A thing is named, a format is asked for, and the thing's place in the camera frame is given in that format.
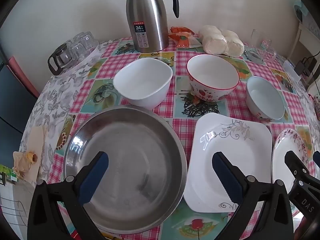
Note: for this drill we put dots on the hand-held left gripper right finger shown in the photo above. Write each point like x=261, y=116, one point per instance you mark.
x=227, y=180

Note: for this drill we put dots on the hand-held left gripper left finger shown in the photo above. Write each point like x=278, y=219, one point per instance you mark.
x=95, y=177

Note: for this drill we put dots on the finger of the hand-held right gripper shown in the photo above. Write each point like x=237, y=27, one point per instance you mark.
x=317, y=158
x=293, y=163

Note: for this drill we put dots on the floral round plate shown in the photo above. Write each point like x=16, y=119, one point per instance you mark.
x=281, y=155

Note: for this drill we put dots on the white square plate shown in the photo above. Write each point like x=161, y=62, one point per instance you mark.
x=240, y=140

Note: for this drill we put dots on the stainless steel basin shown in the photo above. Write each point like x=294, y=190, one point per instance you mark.
x=140, y=160

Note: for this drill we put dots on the small pale blue bowl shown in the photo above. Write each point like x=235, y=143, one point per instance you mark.
x=265, y=97

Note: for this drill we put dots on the red rim strawberry bowl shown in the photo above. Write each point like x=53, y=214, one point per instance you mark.
x=212, y=77

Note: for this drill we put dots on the white square bowl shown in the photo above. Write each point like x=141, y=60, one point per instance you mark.
x=142, y=80

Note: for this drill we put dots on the beige paper napkin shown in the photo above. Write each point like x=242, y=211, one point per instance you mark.
x=37, y=140

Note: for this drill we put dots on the crumpled brown paper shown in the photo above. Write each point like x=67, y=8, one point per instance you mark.
x=23, y=162

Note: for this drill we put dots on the white power strip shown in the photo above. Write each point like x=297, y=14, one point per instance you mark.
x=291, y=70

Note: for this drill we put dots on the dark blue furniture panel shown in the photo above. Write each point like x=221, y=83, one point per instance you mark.
x=12, y=100

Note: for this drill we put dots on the pink checked tablecloth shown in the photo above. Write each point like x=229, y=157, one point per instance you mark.
x=110, y=65

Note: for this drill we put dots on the clear glass mug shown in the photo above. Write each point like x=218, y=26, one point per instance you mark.
x=265, y=47

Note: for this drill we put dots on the clear glass cup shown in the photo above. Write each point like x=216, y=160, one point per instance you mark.
x=79, y=50
x=83, y=38

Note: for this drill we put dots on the pack of white steamed buns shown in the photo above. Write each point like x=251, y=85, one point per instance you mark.
x=220, y=42

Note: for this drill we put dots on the orange snack packet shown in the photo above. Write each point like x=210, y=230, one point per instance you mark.
x=183, y=37

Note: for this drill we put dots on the stainless steel thermos jug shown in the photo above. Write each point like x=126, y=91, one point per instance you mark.
x=147, y=17

